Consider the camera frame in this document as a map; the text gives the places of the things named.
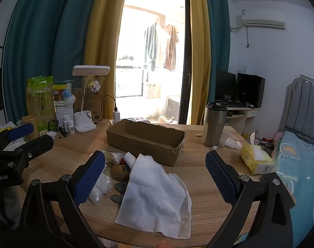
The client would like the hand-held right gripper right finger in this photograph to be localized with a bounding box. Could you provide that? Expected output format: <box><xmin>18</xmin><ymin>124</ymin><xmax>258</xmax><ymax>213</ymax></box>
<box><xmin>205</xmin><ymin>150</ymin><xmax>296</xmax><ymax>248</ymax></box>

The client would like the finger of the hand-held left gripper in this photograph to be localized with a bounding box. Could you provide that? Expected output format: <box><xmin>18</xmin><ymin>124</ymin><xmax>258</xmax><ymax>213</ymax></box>
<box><xmin>8</xmin><ymin>123</ymin><xmax>34</xmax><ymax>141</ymax></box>
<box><xmin>17</xmin><ymin>136</ymin><xmax>54</xmax><ymax>160</ymax></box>

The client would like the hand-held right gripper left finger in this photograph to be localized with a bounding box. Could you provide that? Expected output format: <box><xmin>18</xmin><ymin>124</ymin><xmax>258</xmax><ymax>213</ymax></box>
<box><xmin>18</xmin><ymin>150</ymin><xmax>107</xmax><ymax>248</ymax></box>

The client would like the brown plush toy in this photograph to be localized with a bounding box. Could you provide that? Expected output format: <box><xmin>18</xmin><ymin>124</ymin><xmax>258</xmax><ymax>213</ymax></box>
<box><xmin>110</xmin><ymin>163</ymin><xmax>131</xmax><ymax>182</ymax></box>

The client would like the grey glove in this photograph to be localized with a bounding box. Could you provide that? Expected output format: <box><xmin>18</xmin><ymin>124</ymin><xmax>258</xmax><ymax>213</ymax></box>
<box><xmin>110</xmin><ymin>182</ymin><xmax>129</xmax><ymax>204</ymax></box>

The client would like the brown cardboard box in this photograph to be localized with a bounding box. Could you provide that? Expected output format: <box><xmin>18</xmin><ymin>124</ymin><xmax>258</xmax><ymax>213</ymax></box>
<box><xmin>106</xmin><ymin>119</ymin><xmax>186</xmax><ymax>166</ymax></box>

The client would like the white paper towel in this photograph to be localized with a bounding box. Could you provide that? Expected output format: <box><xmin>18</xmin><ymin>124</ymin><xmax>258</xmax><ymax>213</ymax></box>
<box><xmin>114</xmin><ymin>152</ymin><xmax>192</xmax><ymax>239</ymax></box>

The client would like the person's left forearm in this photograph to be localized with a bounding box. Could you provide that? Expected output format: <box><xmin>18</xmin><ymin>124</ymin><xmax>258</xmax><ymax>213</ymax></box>
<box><xmin>0</xmin><ymin>185</ymin><xmax>28</xmax><ymax>230</ymax></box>

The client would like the clear bag of cotton pads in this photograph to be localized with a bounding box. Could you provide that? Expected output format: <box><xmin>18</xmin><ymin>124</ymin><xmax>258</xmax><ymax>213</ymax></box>
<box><xmin>88</xmin><ymin>172</ymin><xmax>113</xmax><ymax>206</ymax></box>

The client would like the stack of brown paper cups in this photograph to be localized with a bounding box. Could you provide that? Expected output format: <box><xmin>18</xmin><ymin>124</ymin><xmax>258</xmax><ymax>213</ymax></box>
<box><xmin>22</xmin><ymin>114</ymin><xmax>40</xmax><ymax>141</ymax></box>

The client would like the yellow white plastic bag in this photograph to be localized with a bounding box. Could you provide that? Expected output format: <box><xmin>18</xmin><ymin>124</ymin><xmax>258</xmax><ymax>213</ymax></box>
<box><xmin>0</xmin><ymin>121</ymin><xmax>23</xmax><ymax>136</ymax></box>

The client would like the bag of cotton swabs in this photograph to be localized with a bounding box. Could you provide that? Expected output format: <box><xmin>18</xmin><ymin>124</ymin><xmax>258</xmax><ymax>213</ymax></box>
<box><xmin>101</xmin><ymin>150</ymin><xmax>125</xmax><ymax>164</ymax></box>

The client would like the clear plastic bag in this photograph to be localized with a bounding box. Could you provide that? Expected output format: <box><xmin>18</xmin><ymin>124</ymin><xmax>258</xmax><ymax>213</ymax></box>
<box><xmin>219</xmin><ymin>129</ymin><xmax>243</xmax><ymax>149</ymax></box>

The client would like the white plastic basket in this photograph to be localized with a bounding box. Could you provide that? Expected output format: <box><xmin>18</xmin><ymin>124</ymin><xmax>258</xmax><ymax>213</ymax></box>
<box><xmin>54</xmin><ymin>106</ymin><xmax>75</xmax><ymax>128</ymax></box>

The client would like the yellow tissue pack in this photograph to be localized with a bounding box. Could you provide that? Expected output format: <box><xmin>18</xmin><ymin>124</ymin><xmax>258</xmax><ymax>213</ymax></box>
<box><xmin>240</xmin><ymin>132</ymin><xmax>274</xmax><ymax>175</ymax></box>

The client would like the green bag of paper cups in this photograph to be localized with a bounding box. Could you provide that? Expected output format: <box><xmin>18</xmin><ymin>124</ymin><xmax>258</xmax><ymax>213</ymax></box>
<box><xmin>27</xmin><ymin>76</ymin><xmax>55</xmax><ymax>132</ymax></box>

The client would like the stainless steel tumbler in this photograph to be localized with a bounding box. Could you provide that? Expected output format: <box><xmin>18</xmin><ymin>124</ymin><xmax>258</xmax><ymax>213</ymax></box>
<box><xmin>202</xmin><ymin>102</ymin><xmax>228</xmax><ymax>147</ymax></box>

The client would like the white desk lamp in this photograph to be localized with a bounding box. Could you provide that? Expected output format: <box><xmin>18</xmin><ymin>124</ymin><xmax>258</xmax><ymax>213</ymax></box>
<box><xmin>72</xmin><ymin>66</ymin><xmax>110</xmax><ymax>133</ymax></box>

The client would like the red can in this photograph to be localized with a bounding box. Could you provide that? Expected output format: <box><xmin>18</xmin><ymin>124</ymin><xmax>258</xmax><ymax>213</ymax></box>
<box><xmin>53</xmin><ymin>84</ymin><xmax>67</xmax><ymax>102</ymax></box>

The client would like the white computer desk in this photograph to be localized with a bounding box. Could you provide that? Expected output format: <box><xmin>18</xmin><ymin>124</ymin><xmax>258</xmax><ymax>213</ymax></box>
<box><xmin>224</xmin><ymin>106</ymin><xmax>258</xmax><ymax>135</ymax></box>

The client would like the black keyboard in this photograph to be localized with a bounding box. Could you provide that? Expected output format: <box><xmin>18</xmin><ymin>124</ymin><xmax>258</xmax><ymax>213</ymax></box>
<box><xmin>215</xmin><ymin>99</ymin><xmax>250</xmax><ymax>108</ymax></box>

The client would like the teal printed blanket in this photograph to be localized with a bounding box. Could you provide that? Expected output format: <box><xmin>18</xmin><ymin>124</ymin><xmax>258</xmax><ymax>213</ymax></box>
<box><xmin>272</xmin><ymin>130</ymin><xmax>314</xmax><ymax>241</ymax></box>

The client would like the toy in clear box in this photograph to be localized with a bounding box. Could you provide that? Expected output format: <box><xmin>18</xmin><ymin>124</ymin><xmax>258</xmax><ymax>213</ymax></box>
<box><xmin>87</xmin><ymin>80</ymin><xmax>101</xmax><ymax>94</ymax></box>

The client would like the black monitor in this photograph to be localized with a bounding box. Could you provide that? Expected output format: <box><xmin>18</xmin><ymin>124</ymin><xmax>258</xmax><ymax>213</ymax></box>
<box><xmin>236</xmin><ymin>73</ymin><xmax>265</xmax><ymax>108</ymax></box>
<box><xmin>215</xmin><ymin>70</ymin><xmax>237</xmax><ymax>101</ymax></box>

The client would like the wide teal curtain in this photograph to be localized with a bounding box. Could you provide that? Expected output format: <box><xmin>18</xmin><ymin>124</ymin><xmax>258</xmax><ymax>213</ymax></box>
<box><xmin>3</xmin><ymin>0</ymin><xmax>100</xmax><ymax>124</ymax></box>

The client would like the grey headboard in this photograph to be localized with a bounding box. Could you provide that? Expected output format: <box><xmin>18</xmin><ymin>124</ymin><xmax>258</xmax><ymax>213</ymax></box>
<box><xmin>277</xmin><ymin>74</ymin><xmax>314</xmax><ymax>145</ymax></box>

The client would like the wide yellow curtain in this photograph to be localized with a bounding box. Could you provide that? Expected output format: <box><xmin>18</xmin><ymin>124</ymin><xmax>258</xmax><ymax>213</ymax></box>
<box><xmin>83</xmin><ymin>0</ymin><xmax>131</xmax><ymax>120</ymax></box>

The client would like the narrow yellow curtain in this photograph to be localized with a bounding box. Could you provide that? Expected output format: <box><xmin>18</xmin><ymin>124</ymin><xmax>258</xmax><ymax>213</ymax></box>
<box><xmin>187</xmin><ymin>0</ymin><xmax>212</xmax><ymax>125</ymax></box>

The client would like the brown hanging shirt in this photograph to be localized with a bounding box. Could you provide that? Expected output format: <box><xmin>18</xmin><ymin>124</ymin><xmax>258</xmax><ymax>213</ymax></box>
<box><xmin>161</xmin><ymin>24</ymin><xmax>179</xmax><ymax>72</ymax></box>

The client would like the narrow teal curtain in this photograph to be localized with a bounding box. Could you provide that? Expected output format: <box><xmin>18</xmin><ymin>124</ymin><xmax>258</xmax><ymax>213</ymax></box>
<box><xmin>203</xmin><ymin>0</ymin><xmax>231</xmax><ymax>104</ymax></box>

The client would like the dark green hanging garment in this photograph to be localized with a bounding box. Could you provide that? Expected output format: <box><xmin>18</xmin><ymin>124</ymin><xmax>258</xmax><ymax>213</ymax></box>
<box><xmin>144</xmin><ymin>23</ymin><xmax>158</xmax><ymax>72</ymax></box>

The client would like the white air conditioner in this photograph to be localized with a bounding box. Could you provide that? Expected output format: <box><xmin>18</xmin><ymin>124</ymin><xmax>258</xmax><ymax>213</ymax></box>
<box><xmin>236</xmin><ymin>14</ymin><xmax>286</xmax><ymax>30</ymax></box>

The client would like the black cable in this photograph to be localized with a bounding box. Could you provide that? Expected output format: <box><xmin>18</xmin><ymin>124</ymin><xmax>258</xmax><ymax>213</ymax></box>
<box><xmin>84</xmin><ymin>85</ymin><xmax>118</xmax><ymax>122</ymax></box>

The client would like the black sliding door frame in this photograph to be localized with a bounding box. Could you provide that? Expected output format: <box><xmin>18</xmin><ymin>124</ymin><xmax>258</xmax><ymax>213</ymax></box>
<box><xmin>179</xmin><ymin>0</ymin><xmax>194</xmax><ymax>125</ymax></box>

